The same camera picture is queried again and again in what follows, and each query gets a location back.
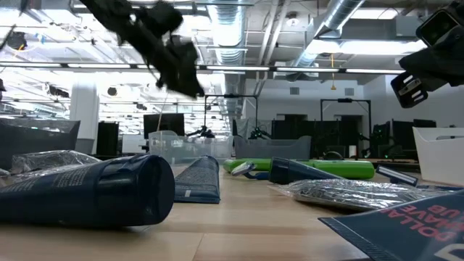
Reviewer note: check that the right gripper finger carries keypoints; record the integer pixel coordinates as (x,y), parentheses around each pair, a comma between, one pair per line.
(436,28)
(409,90)

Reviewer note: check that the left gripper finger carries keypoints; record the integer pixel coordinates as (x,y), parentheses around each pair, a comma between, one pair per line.
(186,69)
(167,74)

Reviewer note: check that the green travel bottle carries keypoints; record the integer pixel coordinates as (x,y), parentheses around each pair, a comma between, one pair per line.
(344,169)
(250,165)

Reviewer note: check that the black puff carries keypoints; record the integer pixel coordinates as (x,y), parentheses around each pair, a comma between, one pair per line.
(50,159)
(362,194)

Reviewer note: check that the dark blue tube red print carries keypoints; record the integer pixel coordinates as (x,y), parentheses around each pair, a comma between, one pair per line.
(406,232)

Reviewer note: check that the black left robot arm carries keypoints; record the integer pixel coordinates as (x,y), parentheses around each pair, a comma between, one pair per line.
(108,14)

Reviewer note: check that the black background robot arm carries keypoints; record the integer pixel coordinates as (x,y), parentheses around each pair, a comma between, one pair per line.
(203,132)

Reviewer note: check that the background robot arm green light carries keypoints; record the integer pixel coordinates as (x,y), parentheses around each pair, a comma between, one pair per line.
(259,133)

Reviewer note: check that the dark background monitors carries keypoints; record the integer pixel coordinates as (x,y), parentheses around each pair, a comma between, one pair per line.
(402,134)

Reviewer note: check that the black background monitor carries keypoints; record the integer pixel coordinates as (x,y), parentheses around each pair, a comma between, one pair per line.
(170,125)

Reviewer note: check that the long ceiling light strip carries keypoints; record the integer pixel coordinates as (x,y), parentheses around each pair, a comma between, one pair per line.
(98,65)

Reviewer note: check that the white plastic bin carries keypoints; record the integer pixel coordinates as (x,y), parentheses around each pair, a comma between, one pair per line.
(438,159)

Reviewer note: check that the clear plastic bin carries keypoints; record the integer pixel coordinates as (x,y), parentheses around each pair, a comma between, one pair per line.
(188,148)

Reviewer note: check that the black cabinet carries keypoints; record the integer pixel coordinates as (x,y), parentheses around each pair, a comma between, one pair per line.
(107,139)

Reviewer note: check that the white pillar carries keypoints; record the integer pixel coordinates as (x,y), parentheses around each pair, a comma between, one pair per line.
(84,116)

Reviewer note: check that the smoky grey translucent bin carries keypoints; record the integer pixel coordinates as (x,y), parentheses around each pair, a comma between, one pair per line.
(272,148)

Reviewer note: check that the black ceiling fixture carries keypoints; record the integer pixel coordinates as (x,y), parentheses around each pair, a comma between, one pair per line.
(16,40)

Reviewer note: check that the dark grey plastic bin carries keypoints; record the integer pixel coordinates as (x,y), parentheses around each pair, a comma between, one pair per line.
(36,139)

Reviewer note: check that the person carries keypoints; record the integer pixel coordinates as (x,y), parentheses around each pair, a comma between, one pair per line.
(1,88)

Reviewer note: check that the black background frame rig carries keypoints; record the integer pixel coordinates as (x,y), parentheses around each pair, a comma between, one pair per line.
(232,96)
(344,100)

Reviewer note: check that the round silver ventilation duct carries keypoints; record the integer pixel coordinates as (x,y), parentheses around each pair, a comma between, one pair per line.
(228,32)

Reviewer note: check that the slanted silver ventilation duct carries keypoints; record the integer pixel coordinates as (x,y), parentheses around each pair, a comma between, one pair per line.
(342,12)

